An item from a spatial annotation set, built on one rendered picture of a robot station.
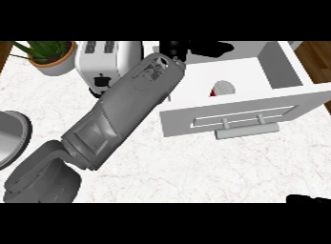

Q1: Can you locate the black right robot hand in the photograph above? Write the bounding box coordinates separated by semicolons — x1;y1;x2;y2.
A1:
285;193;331;204

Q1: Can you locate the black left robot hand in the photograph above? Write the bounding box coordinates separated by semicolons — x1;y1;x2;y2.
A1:
158;40;235;63

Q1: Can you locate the white open drawer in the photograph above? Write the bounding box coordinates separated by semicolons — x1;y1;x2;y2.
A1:
166;40;331;106

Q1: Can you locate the red can with pale end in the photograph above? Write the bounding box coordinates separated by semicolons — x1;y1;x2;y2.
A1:
209;79;237;98

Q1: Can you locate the white cabinet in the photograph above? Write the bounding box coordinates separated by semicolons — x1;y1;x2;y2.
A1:
141;40;306;65

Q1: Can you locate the white toaster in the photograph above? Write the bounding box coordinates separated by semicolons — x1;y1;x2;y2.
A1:
74;40;145;98

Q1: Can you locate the green plant in white pot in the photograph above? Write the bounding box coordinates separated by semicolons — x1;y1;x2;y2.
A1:
6;40;79;77

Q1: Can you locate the grey round pot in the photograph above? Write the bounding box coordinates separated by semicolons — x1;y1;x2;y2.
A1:
0;104;34;175

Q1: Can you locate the white drawer front with handle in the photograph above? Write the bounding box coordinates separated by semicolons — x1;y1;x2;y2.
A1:
158;80;331;140

